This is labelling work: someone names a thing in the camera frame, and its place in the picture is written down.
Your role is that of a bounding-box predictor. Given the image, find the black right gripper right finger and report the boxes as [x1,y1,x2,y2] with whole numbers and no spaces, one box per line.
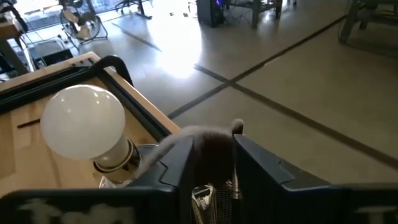
[233,134,398,224]

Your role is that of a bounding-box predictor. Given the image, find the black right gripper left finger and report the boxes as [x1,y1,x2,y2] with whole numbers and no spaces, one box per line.
[0,135,195,224]

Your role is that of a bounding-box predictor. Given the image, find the makeup brush pale round head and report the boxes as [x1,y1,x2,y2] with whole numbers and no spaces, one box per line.
[231,118,246,136]

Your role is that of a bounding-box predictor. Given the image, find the black mesh pencil cup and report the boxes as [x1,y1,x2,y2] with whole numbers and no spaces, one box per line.
[216,179,242,224]

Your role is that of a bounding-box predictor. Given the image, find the large powder brush silver ferrule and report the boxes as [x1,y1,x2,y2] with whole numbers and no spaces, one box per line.
[123,124,239,224]

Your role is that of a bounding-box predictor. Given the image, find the white bulb lamp chrome base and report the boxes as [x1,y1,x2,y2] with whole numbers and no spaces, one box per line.
[39,83,159,189]

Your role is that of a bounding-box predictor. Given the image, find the round floor fan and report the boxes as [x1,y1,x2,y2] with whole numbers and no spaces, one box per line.
[58,2,109,44]

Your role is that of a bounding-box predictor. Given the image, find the grey metal desk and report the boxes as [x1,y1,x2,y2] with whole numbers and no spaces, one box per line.
[338,0,398,44]
[223,0,284,30]

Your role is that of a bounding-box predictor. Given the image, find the black computer tower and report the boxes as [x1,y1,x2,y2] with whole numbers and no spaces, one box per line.
[196,0,225,28]

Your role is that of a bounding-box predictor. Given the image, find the black table edge rail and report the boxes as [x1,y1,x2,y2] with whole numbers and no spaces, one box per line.
[0,60,172,141]

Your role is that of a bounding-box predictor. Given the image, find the black frame desk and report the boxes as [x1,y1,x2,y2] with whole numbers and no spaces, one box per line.
[114,0,153,20]

